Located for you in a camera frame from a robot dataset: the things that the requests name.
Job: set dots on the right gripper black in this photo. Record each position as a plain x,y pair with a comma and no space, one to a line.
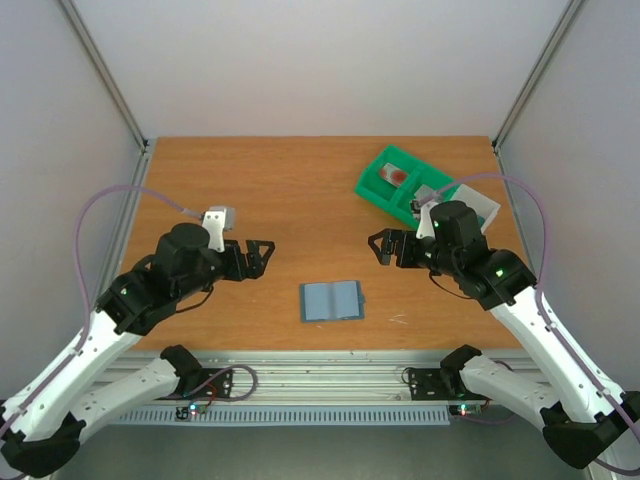
396,249

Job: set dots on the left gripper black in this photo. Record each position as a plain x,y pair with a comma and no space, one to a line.
256,267

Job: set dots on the grey card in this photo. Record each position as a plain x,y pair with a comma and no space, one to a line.
425,192

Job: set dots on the red circle card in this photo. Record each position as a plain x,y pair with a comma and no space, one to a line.
393,175

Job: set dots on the teal card holder wallet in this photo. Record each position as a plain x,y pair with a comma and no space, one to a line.
331,301

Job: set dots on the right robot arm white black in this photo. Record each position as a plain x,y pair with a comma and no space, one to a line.
580,411

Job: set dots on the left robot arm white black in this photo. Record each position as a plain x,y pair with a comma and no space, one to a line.
44,424

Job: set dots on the green plastic bin far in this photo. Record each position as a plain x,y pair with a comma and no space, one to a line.
371,187

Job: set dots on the green plastic bin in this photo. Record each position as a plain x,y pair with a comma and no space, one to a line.
371,187
401,202

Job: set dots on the green plastic bin middle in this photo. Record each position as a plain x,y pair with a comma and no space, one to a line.
401,202

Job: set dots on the white plastic bin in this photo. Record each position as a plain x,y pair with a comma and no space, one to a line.
485,208

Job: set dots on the left small circuit board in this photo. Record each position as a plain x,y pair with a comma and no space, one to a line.
187,413

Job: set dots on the small circuit board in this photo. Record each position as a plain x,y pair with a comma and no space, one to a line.
465,410
187,413

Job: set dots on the right small circuit board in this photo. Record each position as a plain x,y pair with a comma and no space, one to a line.
465,410

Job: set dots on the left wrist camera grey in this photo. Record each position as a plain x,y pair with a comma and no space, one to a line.
216,221

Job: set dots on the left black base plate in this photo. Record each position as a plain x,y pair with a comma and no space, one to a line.
220,382

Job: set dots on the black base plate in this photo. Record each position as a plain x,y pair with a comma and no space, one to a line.
220,382
436,384

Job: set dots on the aluminium rail base frame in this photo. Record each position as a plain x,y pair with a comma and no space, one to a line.
299,193

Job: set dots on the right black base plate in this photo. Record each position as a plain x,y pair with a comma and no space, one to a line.
436,384

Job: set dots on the right aluminium corner post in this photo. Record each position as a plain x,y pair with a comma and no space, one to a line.
552,45

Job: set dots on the aluminium corner post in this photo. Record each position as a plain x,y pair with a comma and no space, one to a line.
82,33
552,45

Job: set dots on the left aluminium corner post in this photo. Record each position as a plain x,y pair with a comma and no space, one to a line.
82,33

